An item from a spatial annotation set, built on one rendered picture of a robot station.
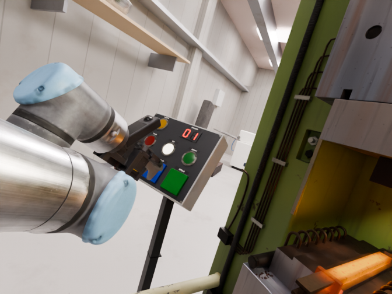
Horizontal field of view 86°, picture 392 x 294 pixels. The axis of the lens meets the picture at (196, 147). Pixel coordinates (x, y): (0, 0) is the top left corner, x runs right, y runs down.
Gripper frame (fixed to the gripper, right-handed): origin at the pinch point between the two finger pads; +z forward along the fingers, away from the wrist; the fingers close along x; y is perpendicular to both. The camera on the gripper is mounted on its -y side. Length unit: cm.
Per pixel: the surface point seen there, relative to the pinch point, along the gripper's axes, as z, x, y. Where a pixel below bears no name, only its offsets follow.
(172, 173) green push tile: 10.3, -1.9, -1.2
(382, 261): 28, 59, -9
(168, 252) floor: 139, -47, 44
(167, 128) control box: 11.1, -16.1, -16.5
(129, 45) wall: 93, -240, -147
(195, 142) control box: 10.9, -1.0, -15.0
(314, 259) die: 14.7, 43.8, 0.6
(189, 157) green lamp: 10.7, 0.4, -9.1
